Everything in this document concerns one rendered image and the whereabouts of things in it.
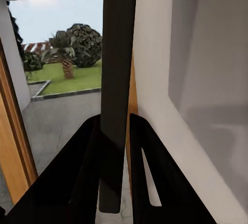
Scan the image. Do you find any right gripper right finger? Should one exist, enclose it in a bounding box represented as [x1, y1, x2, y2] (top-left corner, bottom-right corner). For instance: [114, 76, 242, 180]
[130, 113, 217, 224]

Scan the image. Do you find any poster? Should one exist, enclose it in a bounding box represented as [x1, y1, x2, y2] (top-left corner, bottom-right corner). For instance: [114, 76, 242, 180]
[99, 0, 136, 214]

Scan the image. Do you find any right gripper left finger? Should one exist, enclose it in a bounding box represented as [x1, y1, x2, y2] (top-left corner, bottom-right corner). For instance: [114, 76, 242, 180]
[0, 114, 102, 224]

